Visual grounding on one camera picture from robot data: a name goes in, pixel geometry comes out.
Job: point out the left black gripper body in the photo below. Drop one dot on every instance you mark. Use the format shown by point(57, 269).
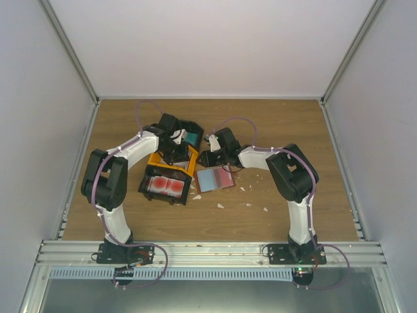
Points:
point(173, 154)

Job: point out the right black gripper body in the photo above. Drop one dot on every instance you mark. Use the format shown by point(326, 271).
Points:
point(215, 162)

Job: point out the brown leather card holder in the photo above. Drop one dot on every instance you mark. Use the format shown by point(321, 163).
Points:
point(205, 182)

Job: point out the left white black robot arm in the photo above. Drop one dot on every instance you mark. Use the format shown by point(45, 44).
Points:
point(105, 185)

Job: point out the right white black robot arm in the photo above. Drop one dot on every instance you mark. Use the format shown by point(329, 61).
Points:
point(294, 177)

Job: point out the teal card stack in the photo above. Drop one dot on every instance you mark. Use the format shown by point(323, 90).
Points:
point(191, 138)

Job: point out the black bin with teal cards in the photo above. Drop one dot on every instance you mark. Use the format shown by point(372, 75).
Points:
point(190, 126)

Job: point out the black bin with red cards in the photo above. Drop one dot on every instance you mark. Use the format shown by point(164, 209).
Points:
point(165, 184)

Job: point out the orange plastic bin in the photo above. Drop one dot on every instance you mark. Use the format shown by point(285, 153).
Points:
point(185, 166)

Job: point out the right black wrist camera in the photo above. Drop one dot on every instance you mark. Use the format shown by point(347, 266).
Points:
point(227, 140)

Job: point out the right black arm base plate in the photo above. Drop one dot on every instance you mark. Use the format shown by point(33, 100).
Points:
point(279, 254)

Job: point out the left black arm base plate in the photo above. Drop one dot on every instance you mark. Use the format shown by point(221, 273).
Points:
point(109, 253)

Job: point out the grey slotted cable duct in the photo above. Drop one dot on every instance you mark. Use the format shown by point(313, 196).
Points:
point(176, 273)

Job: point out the aluminium front rail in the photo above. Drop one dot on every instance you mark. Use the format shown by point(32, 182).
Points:
point(211, 254)

